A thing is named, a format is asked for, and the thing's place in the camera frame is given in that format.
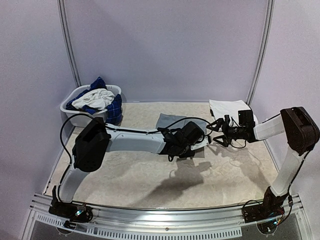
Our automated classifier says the white and green raglan shirt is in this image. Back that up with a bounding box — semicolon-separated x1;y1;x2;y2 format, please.
209;99;251;124

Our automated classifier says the grey garment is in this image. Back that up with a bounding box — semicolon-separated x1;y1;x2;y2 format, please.
156;113;209;156

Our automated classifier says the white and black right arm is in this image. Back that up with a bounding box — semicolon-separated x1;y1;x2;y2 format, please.
206;106;320;218

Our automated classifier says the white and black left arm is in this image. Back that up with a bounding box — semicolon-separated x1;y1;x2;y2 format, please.
53;117;207;217

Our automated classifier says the white plastic laundry basket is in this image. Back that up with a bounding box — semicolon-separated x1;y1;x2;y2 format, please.
60;84;122;128

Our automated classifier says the blue plaid garment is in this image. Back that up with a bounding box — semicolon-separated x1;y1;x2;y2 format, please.
66;76;122;125

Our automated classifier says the white garment in basket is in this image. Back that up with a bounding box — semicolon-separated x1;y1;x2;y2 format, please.
71;88;115;111

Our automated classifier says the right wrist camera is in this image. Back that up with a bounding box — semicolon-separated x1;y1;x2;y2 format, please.
224;109;256;127

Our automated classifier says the aluminium front rail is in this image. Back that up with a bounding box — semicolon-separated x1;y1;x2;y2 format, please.
20;193;313;240

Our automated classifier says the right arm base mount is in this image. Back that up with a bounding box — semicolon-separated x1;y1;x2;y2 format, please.
241;200;288;236

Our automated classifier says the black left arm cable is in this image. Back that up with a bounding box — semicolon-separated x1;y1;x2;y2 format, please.
59;117;213;196

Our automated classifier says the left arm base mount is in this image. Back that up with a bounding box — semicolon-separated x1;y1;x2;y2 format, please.
48;185;94;230

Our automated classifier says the right aluminium corner post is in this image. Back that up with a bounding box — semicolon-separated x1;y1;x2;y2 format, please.
246;0;275;106

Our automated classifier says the aluminium corner post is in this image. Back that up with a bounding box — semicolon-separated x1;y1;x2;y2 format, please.
57;0;81;87
246;0;275;106

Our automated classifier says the left aluminium corner post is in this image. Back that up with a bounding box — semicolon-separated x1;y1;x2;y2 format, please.
57;0;81;87

